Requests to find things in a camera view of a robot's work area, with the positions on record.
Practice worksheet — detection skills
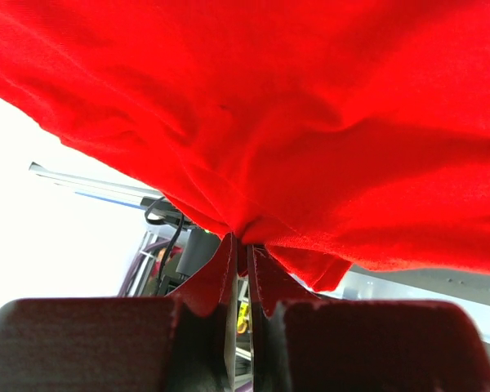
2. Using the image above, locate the aluminium front rail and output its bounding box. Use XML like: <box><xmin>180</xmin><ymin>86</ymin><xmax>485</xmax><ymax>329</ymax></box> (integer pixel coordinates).
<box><xmin>29</xmin><ymin>162</ymin><xmax>163</xmax><ymax>206</ymax></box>

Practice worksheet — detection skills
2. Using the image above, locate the thin black cable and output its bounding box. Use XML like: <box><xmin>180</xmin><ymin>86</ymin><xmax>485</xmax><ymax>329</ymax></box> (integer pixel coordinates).
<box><xmin>143</xmin><ymin>196</ymin><xmax>185</xmax><ymax>295</ymax></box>

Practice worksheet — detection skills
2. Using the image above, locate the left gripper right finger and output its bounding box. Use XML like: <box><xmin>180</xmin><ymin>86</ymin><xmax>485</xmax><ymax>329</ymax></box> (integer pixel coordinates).
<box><xmin>247</xmin><ymin>246</ymin><xmax>490</xmax><ymax>391</ymax></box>

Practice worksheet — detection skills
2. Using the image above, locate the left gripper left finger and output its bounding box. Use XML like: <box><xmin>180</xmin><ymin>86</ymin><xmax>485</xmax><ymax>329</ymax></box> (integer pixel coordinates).
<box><xmin>0</xmin><ymin>235</ymin><xmax>238</xmax><ymax>391</ymax></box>

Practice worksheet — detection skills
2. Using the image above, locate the red t-shirt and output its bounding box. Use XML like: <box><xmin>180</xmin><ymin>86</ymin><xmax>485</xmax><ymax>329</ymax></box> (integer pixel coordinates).
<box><xmin>0</xmin><ymin>0</ymin><xmax>490</xmax><ymax>293</ymax></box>

